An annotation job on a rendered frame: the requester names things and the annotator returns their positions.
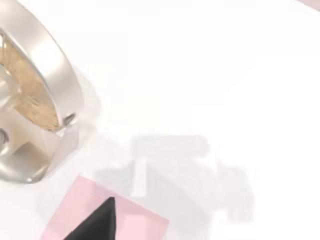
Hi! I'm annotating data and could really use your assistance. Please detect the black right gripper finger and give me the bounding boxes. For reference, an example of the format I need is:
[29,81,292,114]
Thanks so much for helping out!
[62,196,118,240]

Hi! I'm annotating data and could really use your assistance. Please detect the pink square sheet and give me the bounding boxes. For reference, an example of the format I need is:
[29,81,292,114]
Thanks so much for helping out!
[39,174,171,240]

